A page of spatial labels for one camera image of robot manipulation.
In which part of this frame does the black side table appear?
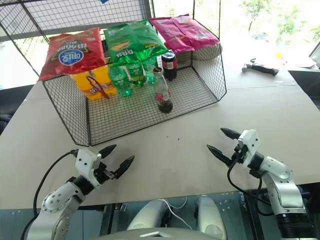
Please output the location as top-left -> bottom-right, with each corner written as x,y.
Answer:
287,69 -> 320,112

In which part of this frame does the thin white cable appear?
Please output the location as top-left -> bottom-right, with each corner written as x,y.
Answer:
159,196 -> 189,213

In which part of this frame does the dark cola bottle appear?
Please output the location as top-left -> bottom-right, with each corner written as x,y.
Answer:
161,49 -> 178,81

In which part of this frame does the black handled hammer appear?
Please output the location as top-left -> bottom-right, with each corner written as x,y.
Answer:
241,58 -> 280,77

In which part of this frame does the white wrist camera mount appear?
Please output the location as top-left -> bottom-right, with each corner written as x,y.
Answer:
237,129 -> 261,169
75,148 -> 103,187

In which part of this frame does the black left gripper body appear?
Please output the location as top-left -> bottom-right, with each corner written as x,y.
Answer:
94,161 -> 119,186

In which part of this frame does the white rounded robot leg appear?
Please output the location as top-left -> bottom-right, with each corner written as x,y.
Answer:
197,194 -> 228,240
126,199 -> 172,232

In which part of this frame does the orange soda bottle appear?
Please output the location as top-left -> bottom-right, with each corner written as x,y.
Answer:
70,69 -> 100,101
96,64 -> 118,98

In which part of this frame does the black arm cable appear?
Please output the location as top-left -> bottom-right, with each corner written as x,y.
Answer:
19,149 -> 79,240
226,149 -> 276,217

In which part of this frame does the beige sack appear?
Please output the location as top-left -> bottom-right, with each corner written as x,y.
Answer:
194,43 -> 223,61

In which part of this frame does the pink snack bag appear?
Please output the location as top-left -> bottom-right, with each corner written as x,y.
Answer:
149,16 -> 195,54
174,14 -> 221,49

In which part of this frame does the black wire rack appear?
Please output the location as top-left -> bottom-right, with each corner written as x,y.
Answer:
0,0 -> 228,148

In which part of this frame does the green chip bag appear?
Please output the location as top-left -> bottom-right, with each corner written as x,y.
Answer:
103,19 -> 170,68

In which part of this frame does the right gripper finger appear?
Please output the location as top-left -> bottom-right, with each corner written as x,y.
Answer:
220,127 -> 241,141
206,144 -> 235,167

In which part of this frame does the glass cola bottle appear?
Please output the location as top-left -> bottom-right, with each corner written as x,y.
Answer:
152,66 -> 174,115

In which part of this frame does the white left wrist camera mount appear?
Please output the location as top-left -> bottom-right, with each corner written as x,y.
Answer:
75,148 -> 103,187

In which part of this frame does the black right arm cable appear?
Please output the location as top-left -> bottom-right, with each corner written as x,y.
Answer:
226,149 -> 276,217

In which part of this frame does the green soda bottle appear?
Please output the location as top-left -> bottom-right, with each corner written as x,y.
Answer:
143,57 -> 160,85
127,62 -> 146,88
109,65 -> 133,99

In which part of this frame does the grey robot torso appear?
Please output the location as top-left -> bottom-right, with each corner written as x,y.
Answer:
98,226 -> 201,240

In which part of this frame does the red chip bag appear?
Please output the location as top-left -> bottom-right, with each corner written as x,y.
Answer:
37,26 -> 105,81

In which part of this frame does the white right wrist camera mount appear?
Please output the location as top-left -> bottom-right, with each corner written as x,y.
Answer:
237,129 -> 261,169

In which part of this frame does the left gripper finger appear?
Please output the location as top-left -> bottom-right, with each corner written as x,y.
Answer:
113,155 -> 135,180
98,144 -> 118,159

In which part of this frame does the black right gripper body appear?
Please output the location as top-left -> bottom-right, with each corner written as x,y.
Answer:
231,144 -> 249,165

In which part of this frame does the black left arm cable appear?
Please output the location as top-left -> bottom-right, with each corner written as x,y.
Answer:
19,149 -> 79,240

